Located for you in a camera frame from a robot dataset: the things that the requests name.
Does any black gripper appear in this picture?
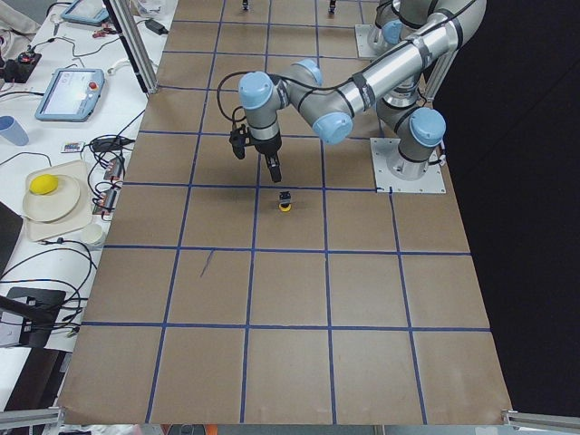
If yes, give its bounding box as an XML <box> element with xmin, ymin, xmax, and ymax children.
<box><xmin>251</xmin><ymin>133</ymin><xmax>282</xmax><ymax>183</ymax></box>

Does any yellow push button switch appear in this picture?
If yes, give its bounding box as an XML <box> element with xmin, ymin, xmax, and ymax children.
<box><xmin>278</xmin><ymin>190</ymin><xmax>292</xmax><ymax>213</ymax></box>

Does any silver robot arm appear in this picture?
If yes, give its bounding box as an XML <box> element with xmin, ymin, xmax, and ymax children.
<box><xmin>367</xmin><ymin>0</ymin><xmax>413</xmax><ymax>59</ymax></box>
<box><xmin>230</xmin><ymin>1</ymin><xmax>487</xmax><ymax>182</ymax></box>

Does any black monitor stand base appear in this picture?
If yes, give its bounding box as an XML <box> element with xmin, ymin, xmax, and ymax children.
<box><xmin>1</xmin><ymin>286</ymin><xmax>66</xmax><ymax>348</ymax></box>

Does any brown paper table cover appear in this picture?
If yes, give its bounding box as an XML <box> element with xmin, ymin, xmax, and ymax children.
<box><xmin>59</xmin><ymin>1</ymin><xmax>510</xmax><ymax>424</ymax></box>

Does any black power adapter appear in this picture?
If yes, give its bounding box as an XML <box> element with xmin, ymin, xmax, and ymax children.
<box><xmin>144</xmin><ymin>18</ymin><xmax>169</xmax><ymax>35</ymax></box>

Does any white paper cup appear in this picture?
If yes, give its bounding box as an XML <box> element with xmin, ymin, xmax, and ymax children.
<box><xmin>80</xmin><ymin>224</ymin><xmax>107</xmax><ymax>250</ymax></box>

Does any small colourful card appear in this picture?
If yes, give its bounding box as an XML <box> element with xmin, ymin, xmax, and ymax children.
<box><xmin>61</xmin><ymin>141</ymin><xmax>86</xmax><ymax>154</ymax></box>

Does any near blue teach pendant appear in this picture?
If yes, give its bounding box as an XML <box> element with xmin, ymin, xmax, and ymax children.
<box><xmin>34</xmin><ymin>68</ymin><xmax>105</xmax><ymax>122</ymax></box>

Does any blue teach pendant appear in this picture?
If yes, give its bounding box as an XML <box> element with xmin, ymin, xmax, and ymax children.
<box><xmin>61</xmin><ymin>0</ymin><xmax>109</xmax><ymax>26</ymax></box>
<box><xmin>34</xmin><ymin>68</ymin><xmax>105</xmax><ymax>122</ymax></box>

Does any round beige plate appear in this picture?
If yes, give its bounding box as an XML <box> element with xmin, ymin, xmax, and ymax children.
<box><xmin>23</xmin><ymin>175</ymin><xmax>81</xmax><ymax>222</ymax></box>

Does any square beige tray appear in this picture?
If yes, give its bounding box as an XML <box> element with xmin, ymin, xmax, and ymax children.
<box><xmin>23</xmin><ymin>159</ymin><xmax>92</xmax><ymax>241</ymax></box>

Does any far blue teach pendant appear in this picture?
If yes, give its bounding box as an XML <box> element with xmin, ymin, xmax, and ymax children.
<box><xmin>61</xmin><ymin>0</ymin><xmax>109</xmax><ymax>26</ymax></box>

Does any yellow lemon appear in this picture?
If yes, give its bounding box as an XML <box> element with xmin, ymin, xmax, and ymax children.
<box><xmin>29</xmin><ymin>174</ymin><xmax>59</xmax><ymax>196</ymax></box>

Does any light blue cup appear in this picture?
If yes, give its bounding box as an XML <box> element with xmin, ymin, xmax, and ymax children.
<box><xmin>0</xmin><ymin>116</ymin><xmax>29</xmax><ymax>146</ymax></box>

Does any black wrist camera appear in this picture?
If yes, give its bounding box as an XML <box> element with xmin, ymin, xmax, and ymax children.
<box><xmin>229</xmin><ymin>124</ymin><xmax>248</xmax><ymax>160</ymax></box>

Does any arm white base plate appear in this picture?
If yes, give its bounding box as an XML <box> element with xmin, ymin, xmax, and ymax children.
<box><xmin>370</xmin><ymin>138</ymin><xmax>446</xmax><ymax>194</ymax></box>
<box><xmin>354</xmin><ymin>24</ymin><xmax>388</xmax><ymax>60</ymax></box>

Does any aluminium frame post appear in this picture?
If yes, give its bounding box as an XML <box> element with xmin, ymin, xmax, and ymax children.
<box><xmin>103</xmin><ymin>0</ymin><xmax>158</xmax><ymax>94</ymax></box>

